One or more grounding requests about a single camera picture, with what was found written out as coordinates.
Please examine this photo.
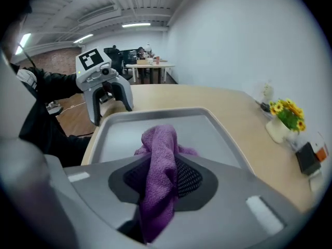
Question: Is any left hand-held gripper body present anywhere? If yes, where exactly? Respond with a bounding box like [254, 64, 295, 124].
[75, 47, 119, 92]

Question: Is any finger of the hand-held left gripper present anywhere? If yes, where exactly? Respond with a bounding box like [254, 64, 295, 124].
[83, 83, 105, 127]
[106, 75, 134, 112]

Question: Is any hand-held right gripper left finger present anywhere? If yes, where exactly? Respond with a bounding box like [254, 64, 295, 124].
[63, 153, 153, 231]

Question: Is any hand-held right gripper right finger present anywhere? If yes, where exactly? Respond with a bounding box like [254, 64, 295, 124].
[155, 153, 288, 246]

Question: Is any black box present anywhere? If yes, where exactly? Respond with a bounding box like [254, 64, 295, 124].
[295, 142, 322, 175]

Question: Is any person's left forearm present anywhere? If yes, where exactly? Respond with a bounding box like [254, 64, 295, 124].
[31, 66, 84, 104]

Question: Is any purple cloth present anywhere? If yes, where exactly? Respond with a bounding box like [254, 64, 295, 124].
[134, 124, 199, 243]

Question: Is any orange and white box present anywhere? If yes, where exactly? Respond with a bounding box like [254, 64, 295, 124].
[310, 132, 329, 163]

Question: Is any clear plastic bottle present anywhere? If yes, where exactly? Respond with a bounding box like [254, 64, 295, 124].
[261, 80, 274, 106]

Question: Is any yellow sunflower bouquet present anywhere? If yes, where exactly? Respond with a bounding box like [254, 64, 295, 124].
[269, 99, 307, 132]

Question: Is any white vase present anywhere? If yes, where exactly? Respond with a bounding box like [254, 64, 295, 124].
[266, 117, 290, 144]

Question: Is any grey tray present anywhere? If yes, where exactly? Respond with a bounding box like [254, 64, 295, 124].
[90, 107, 256, 177]

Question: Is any white desk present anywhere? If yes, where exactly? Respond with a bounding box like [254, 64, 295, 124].
[126, 62, 175, 85]

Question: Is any long ceiling light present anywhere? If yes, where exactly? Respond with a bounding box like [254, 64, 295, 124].
[121, 22, 151, 28]
[15, 33, 32, 56]
[73, 34, 94, 44]

